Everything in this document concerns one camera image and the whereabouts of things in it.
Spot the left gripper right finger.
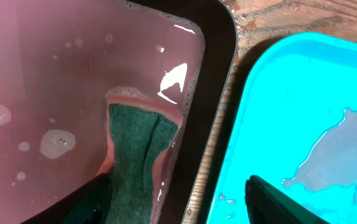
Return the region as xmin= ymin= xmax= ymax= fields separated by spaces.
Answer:
xmin=244 ymin=175 xmax=327 ymax=224

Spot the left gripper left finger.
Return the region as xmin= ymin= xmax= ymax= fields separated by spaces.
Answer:
xmin=22 ymin=174 xmax=112 ymax=224

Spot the green and orange sponge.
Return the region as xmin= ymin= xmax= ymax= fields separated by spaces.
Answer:
xmin=98 ymin=93 xmax=183 ymax=223

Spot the teal plastic serving tray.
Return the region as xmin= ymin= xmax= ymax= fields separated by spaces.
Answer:
xmin=206 ymin=32 xmax=357 ymax=223

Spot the black tray with pink water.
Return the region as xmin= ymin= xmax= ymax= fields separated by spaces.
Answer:
xmin=0 ymin=0 xmax=237 ymax=223

